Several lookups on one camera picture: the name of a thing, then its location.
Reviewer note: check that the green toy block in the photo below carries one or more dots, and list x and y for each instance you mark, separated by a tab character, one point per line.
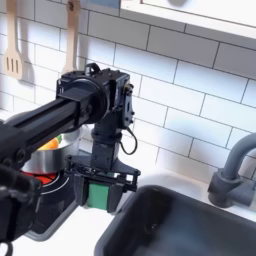
98	196

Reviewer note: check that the black stove top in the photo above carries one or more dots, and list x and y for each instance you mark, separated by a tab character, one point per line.
50	206

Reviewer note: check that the red stove burner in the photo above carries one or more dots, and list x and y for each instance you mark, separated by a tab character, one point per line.
45	177

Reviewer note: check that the steel pot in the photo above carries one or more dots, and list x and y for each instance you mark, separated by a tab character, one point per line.
46	160

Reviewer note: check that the orange toy carrot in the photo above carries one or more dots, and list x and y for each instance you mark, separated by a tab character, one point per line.
49	145

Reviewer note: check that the dark grey sink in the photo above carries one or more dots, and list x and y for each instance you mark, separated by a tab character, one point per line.
186	226

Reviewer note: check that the dark grey tap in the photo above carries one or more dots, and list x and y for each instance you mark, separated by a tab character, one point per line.
230	180

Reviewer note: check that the wooden spoon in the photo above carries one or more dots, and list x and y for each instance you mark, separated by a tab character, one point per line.
71	40

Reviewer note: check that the slotted wooden spatula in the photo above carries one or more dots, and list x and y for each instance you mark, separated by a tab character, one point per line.
12	63

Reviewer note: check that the wooden window ledge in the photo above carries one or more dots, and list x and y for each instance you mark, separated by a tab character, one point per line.
200	16

